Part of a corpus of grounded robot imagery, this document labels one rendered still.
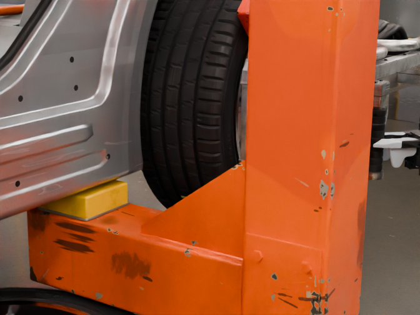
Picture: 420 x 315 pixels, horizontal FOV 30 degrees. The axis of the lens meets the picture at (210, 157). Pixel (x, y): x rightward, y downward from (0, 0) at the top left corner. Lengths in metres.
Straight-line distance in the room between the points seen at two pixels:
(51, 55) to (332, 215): 0.59
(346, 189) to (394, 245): 2.18
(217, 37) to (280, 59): 0.44
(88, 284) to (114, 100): 0.37
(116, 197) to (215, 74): 0.33
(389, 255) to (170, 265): 1.99
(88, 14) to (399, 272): 1.98
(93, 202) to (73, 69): 0.27
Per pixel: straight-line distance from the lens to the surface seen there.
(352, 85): 1.26
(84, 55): 1.54
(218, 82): 1.64
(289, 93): 1.24
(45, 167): 1.46
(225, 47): 1.65
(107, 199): 1.61
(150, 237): 1.48
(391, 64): 1.73
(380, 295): 2.97
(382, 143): 1.63
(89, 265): 1.59
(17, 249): 3.37
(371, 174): 1.65
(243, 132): 1.68
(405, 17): 4.33
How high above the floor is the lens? 1.20
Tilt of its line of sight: 15 degrees down
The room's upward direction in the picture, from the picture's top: 1 degrees clockwise
